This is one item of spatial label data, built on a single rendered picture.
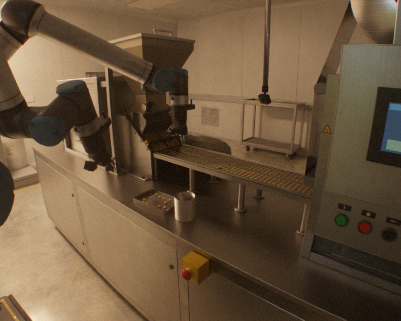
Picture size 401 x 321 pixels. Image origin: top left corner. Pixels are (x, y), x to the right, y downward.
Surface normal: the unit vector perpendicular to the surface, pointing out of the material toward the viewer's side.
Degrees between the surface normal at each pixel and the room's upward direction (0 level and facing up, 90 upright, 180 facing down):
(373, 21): 90
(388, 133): 90
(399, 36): 90
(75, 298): 0
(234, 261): 0
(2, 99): 106
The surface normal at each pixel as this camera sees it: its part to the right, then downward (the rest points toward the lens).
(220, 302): -0.65, 0.24
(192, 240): 0.00, -0.95
